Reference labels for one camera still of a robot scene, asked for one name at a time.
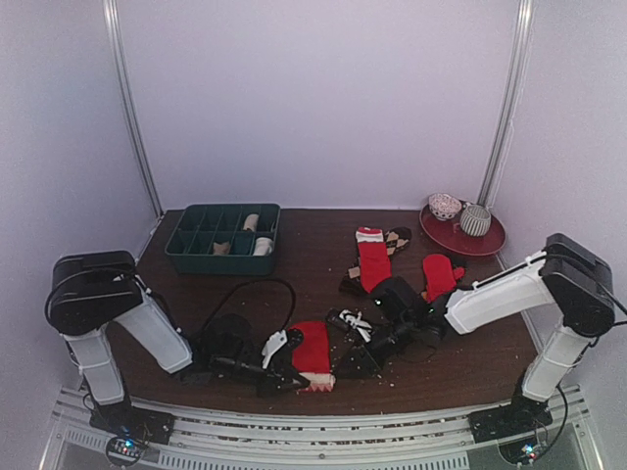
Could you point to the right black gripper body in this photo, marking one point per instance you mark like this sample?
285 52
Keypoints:
365 346

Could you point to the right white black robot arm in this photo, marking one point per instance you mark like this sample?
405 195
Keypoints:
564 274

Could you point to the beige sock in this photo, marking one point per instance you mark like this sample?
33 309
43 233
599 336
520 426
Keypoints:
251 222
221 248

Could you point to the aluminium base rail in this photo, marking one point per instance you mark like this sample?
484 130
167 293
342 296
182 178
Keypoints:
212 439

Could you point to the right aluminium frame post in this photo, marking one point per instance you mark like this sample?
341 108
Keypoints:
513 91

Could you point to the white dotted bowl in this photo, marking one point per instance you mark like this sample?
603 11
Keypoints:
444 206

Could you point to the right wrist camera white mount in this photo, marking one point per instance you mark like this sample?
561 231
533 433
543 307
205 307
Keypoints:
350 322

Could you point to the aluminium frame post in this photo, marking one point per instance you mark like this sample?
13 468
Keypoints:
113 27
513 91

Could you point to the green divided organizer tray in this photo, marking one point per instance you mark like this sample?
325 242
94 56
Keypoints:
189 247

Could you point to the red plate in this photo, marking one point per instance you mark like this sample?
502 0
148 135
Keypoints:
448 235

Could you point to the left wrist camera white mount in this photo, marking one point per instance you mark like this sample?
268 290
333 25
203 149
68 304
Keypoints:
278 341

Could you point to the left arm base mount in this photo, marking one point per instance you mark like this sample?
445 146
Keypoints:
133 431

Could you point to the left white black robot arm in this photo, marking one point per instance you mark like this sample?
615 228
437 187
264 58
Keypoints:
91 291

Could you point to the red sock with white cuff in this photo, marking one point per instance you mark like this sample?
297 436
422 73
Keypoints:
375 265

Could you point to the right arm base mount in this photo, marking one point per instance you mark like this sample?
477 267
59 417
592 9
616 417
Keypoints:
521 429

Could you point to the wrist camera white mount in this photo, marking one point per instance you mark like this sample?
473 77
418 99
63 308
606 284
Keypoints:
350 322
278 341

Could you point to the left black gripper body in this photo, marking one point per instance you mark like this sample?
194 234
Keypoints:
229 366

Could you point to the argyle sock at back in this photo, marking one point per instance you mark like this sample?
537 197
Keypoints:
397 240

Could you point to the left aluminium frame post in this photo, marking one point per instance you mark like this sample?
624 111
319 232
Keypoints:
113 27

